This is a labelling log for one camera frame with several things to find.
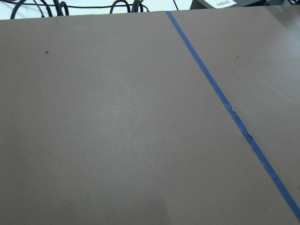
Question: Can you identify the brown paper table cover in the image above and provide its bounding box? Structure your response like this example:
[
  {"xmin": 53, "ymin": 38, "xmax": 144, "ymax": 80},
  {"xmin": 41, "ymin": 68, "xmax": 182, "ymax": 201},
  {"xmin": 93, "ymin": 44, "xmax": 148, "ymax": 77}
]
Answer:
[{"xmin": 0, "ymin": 6, "xmax": 300, "ymax": 225}]

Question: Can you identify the black power adapter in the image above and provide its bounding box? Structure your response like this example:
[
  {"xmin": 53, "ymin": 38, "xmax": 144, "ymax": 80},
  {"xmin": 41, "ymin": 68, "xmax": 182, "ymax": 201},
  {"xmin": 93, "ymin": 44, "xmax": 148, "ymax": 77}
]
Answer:
[{"xmin": 190, "ymin": 0, "xmax": 269, "ymax": 9}]

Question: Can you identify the pendant black cable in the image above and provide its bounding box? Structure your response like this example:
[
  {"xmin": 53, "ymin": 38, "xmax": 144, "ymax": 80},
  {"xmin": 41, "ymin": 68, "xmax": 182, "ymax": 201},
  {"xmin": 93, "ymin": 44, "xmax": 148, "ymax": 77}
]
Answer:
[{"xmin": 0, "ymin": 0, "xmax": 179, "ymax": 20}]

